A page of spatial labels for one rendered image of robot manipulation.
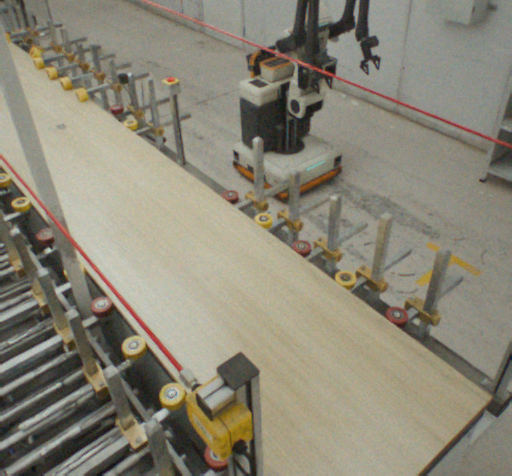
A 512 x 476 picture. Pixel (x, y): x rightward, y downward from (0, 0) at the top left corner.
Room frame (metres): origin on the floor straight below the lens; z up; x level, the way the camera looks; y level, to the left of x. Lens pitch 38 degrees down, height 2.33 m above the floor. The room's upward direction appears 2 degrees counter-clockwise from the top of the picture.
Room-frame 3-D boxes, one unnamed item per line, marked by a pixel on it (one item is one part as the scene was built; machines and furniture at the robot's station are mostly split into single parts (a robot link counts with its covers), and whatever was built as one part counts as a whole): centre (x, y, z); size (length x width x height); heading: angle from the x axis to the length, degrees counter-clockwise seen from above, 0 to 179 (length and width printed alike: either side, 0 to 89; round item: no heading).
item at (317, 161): (3.57, -0.27, 0.16); 0.67 x 0.64 x 0.25; 37
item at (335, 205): (1.70, -0.33, 0.88); 0.04 x 0.04 x 0.48; 38
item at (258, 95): (3.64, -0.21, 0.59); 0.55 x 0.34 x 0.83; 127
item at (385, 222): (1.50, -0.48, 0.93); 0.04 x 0.04 x 0.48; 38
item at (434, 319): (1.32, -0.62, 0.83); 0.14 x 0.06 x 0.05; 38
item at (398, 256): (1.56, -0.50, 0.81); 0.43 x 0.03 x 0.04; 128
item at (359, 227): (1.76, -0.35, 0.81); 0.43 x 0.03 x 0.04; 128
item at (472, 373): (3.03, 0.71, 0.67); 5.11 x 0.08 x 0.10; 38
